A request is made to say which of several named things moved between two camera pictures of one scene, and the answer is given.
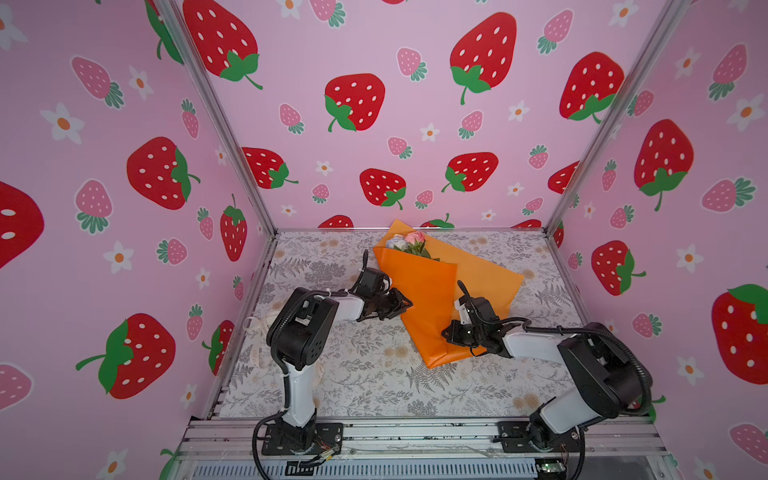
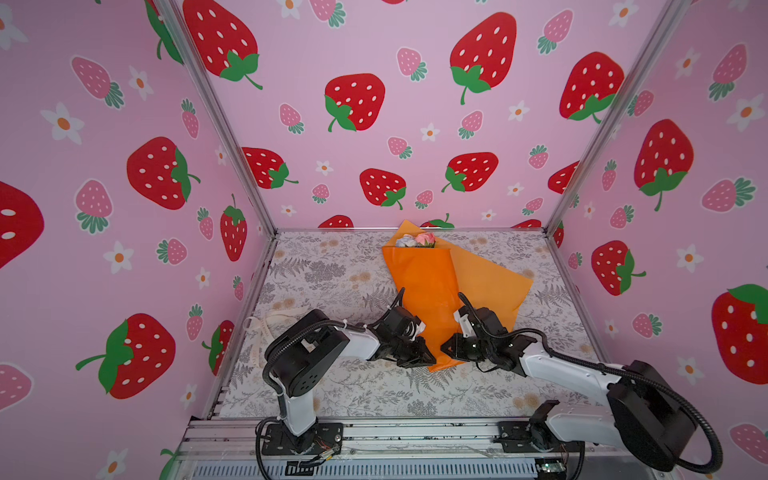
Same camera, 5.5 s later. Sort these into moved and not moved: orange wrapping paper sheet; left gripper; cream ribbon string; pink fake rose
Moved: left gripper; pink fake rose
Not moved: orange wrapping paper sheet; cream ribbon string
